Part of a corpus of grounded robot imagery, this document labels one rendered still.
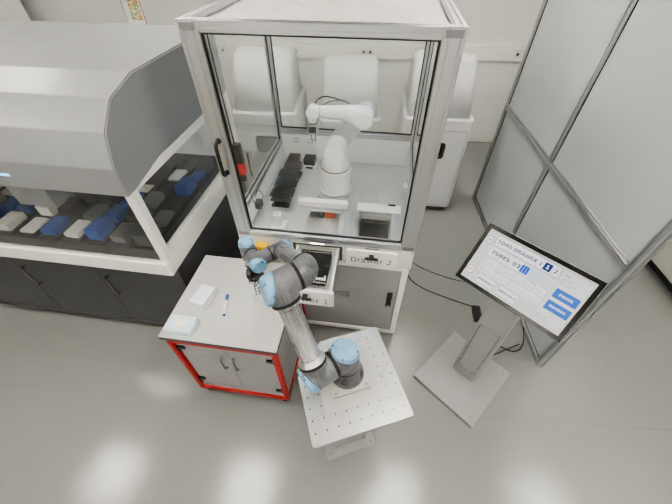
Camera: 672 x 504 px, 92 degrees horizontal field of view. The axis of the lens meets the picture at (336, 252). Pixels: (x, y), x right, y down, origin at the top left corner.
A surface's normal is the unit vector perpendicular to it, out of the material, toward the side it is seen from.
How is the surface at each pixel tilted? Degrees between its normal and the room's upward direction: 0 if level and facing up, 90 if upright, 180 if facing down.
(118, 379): 0
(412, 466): 0
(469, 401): 2
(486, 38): 90
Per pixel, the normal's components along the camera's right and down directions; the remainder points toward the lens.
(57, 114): -0.10, -0.07
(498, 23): -0.07, 0.71
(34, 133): -0.14, 0.41
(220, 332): 0.00, -0.70
